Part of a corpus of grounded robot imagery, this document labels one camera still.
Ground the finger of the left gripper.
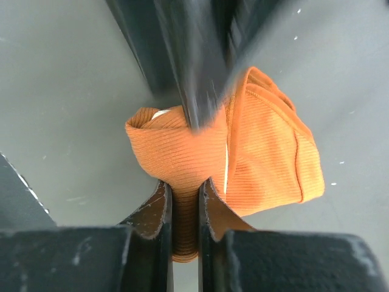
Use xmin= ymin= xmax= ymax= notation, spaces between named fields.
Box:
xmin=209 ymin=1 xmax=288 ymax=110
xmin=107 ymin=1 xmax=219 ymax=130

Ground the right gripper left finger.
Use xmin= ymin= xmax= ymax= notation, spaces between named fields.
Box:
xmin=1 ymin=182 xmax=173 ymax=291

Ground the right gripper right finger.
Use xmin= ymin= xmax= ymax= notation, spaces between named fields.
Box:
xmin=198 ymin=179 xmax=386 ymax=291

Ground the orange underwear white waistband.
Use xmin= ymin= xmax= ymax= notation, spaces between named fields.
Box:
xmin=125 ymin=67 xmax=325 ymax=263

